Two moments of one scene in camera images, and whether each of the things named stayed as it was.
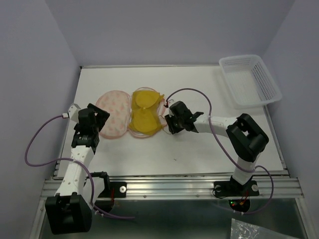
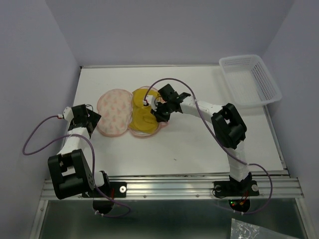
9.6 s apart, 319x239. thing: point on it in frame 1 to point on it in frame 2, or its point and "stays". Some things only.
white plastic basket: x=249 y=81 stays
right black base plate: x=233 y=189 stays
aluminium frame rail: x=192 y=188 stays
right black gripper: x=169 y=118 to x=159 y=117
